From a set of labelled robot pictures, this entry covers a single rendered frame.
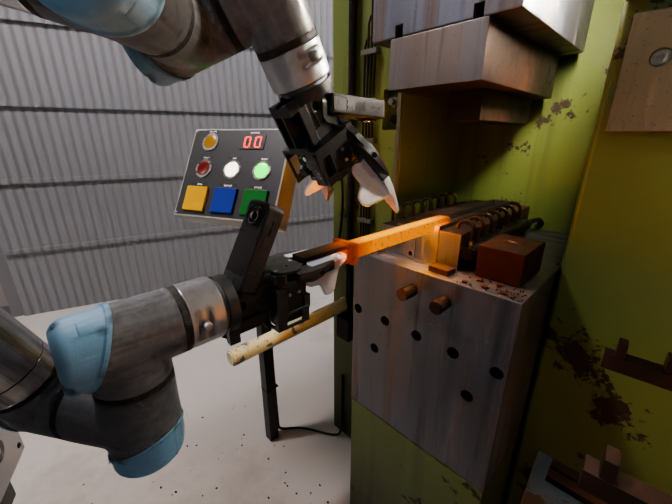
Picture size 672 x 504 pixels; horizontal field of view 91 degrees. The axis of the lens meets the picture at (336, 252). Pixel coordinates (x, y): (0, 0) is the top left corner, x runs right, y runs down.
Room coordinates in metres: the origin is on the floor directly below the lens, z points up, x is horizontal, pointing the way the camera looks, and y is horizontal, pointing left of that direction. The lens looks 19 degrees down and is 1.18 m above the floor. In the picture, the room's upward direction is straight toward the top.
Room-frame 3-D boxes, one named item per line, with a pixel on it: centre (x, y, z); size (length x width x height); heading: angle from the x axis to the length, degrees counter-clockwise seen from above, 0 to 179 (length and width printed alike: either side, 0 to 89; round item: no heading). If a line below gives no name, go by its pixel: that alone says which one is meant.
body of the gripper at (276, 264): (0.40, 0.10, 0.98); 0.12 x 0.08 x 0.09; 134
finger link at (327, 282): (0.46, 0.01, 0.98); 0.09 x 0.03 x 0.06; 131
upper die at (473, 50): (0.85, -0.33, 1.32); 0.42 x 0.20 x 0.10; 134
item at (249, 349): (0.89, 0.12, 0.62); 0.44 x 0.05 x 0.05; 134
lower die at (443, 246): (0.85, -0.33, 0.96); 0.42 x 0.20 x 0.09; 134
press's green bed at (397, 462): (0.82, -0.38, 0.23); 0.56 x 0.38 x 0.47; 134
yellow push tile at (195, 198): (0.97, 0.41, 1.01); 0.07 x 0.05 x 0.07; 69
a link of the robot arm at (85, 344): (0.29, 0.21, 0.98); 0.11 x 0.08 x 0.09; 134
